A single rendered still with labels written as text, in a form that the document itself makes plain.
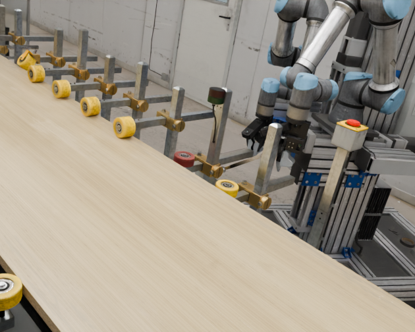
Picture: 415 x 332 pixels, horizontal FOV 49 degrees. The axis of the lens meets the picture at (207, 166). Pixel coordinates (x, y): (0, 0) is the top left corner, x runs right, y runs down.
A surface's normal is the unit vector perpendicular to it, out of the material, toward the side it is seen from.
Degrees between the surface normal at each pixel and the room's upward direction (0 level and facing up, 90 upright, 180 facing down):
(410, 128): 90
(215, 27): 90
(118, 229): 0
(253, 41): 90
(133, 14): 90
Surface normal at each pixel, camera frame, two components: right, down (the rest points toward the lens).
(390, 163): 0.24, 0.44
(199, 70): -0.71, 0.18
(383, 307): 0.17, -0.90
